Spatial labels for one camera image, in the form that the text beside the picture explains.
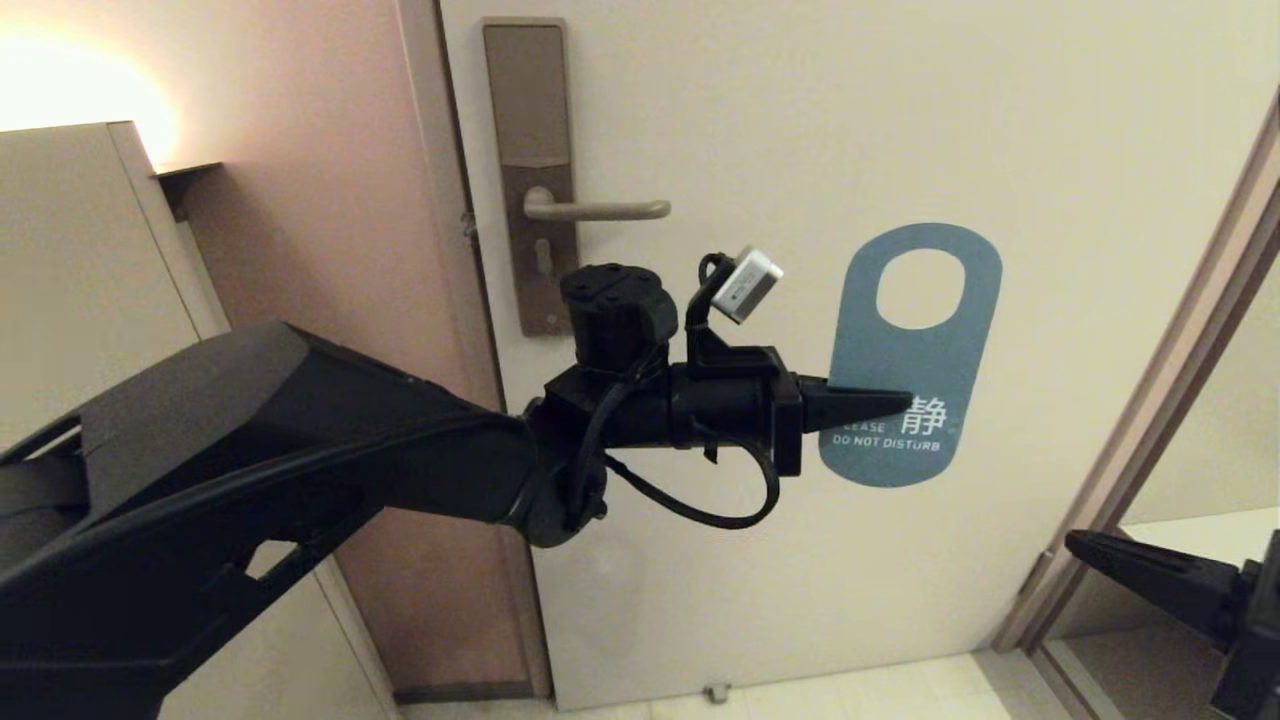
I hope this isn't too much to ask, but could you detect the brown door lock plate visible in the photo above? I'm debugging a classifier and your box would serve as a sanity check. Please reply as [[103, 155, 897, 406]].
[[480, 17, 579, 338]]

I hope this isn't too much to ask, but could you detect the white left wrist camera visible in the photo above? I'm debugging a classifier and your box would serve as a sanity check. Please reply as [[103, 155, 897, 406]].
[[712, 247, 785, 325]]

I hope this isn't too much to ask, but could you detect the white room door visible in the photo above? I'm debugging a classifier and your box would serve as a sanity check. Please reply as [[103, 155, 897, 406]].
[[437, 0, 1280, 713]]

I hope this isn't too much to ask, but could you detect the closet base board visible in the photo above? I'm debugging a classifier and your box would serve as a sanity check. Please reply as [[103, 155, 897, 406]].
[[1035, 620, 1280, 720]]

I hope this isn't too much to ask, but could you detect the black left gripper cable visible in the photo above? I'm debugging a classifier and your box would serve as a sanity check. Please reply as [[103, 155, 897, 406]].
[[575, 375, 781, 531]]

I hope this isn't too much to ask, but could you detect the black left camera bracket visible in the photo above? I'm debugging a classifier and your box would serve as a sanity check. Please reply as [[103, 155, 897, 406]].
[[685, 252, 783, 376]]

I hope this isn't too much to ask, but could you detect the white closet shelf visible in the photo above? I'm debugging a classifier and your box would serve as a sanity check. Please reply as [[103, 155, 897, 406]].
[[1115, 508, 1280, 691]]

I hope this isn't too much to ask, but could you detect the beige cabinet panel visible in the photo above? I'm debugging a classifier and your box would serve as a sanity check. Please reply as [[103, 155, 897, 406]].
[[0, 122, 401, 720]]

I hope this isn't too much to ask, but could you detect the brown skirting board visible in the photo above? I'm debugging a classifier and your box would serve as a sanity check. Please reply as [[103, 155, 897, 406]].
[[393, 683, 534, 706]]

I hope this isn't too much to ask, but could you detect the dark brown wall ledge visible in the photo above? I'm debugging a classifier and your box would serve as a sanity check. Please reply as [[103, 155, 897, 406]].
[[155, 162, 226, 223]]

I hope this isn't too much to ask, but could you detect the blue do-not-disturb door hanger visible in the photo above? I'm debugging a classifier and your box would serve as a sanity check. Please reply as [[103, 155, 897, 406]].
[[818, 222, 1004, 489]]

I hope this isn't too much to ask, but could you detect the metal door handle lever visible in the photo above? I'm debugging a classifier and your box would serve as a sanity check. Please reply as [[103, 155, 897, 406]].
[[523, 186, 672, 223]]

